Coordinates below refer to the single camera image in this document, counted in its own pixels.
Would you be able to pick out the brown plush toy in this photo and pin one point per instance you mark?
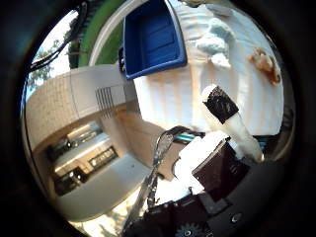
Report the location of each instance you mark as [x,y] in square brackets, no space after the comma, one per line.
[265,64]

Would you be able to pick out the white grey plush toy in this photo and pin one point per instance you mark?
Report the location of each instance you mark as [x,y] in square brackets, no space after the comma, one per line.
[214,42]

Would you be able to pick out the black and red object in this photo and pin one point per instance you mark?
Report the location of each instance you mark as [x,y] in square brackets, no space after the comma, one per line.
[121,61]

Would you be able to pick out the blue plastic container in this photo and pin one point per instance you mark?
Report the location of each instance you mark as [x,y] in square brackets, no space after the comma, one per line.
[154,36]

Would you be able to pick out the white striped table cloth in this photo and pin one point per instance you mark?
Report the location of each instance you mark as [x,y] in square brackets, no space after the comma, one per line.
[177,95]

